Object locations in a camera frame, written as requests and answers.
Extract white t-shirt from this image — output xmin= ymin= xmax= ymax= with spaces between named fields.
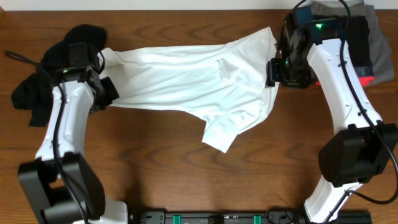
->
xmin=101 ymin=28 xmax=278 ymax=152

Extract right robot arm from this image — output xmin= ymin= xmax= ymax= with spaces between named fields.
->
xmin=266 ymin=4 xmax=397 ymax=223

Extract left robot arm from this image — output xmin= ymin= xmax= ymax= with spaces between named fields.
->
xmin=18 ymin=42 xmax=129 ymax=224

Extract black crumpled garment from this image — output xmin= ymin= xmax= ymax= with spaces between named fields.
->
xmin=11 ymin=24 xmax=107 ymax=127

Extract folded black shorts orange hem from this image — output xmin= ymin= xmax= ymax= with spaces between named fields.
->
xmin=314 ymin=15 xmax=375 ymax=86

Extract folded grey garment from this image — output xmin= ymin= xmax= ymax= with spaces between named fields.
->
xmin=307 ymin=0 xmax=395 ymax=86

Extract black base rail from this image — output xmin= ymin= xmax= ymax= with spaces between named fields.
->
xmin=129 ymin=210 xmax=373 ymax=224

